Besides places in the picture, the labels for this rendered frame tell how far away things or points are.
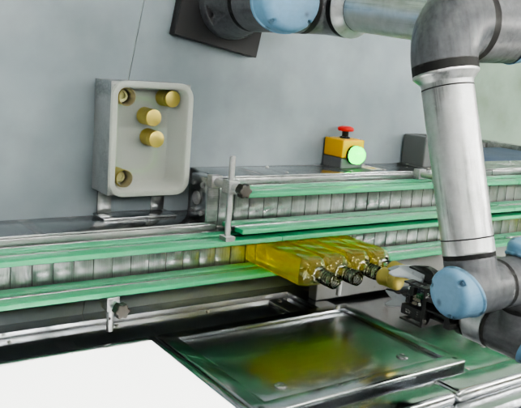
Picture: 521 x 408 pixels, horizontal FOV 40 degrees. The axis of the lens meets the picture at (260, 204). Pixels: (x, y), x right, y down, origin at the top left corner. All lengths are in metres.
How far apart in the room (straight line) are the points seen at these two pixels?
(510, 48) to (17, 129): 0.87
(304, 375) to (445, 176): 0.43
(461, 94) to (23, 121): 0.80
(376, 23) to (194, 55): 0.42
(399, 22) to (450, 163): 0.34
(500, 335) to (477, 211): 0.23
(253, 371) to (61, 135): 0.58
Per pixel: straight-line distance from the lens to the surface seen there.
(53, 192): 1.46
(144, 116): 1.45
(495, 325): 1.20
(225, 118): 1.60
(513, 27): 1.14
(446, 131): 1.04
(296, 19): 1.38
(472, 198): 1.04
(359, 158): 1.72
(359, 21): 1.38
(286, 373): 1.26
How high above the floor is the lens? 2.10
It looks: 53 degrees down
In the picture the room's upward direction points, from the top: 110 degrees clockwise
